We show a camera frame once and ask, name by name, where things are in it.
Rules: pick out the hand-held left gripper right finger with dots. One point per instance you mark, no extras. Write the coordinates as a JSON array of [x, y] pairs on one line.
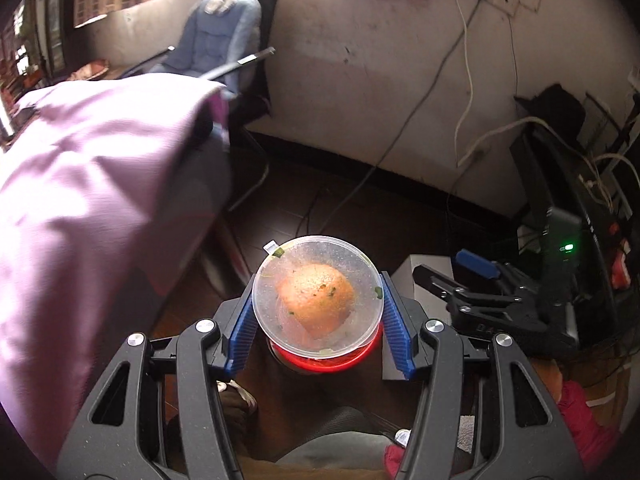
[[397, 330]]

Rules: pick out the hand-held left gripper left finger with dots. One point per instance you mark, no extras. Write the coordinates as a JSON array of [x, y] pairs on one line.
[[242, 325]]

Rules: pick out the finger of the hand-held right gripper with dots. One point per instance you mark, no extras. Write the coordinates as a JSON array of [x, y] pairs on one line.
[[435, 281], [477, 262]]

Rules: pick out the clear plastic container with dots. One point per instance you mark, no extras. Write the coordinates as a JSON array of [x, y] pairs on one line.
[[315, 260]]

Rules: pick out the grey box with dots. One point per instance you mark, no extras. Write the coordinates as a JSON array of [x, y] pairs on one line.
[[430, 261]]

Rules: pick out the cardboard box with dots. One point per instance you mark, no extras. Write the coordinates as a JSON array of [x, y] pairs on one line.
[[610, 375]]

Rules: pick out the person's leg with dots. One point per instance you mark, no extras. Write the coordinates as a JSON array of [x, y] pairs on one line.
[[320, 440]]

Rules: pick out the purple tablecloth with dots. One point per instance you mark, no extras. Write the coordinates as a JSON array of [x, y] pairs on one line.
[[85, 200]]

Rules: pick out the blue chair cushion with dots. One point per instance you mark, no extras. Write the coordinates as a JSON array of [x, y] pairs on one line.
[[210, 45]]

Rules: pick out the black office chair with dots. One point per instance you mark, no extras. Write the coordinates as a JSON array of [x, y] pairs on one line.
[[265, 20]]

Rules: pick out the small white cloth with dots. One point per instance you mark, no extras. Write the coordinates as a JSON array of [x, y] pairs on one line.
[[222, 2]]

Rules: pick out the tall dark wooden cabinet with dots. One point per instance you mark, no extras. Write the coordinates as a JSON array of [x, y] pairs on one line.
[[50, 25]]

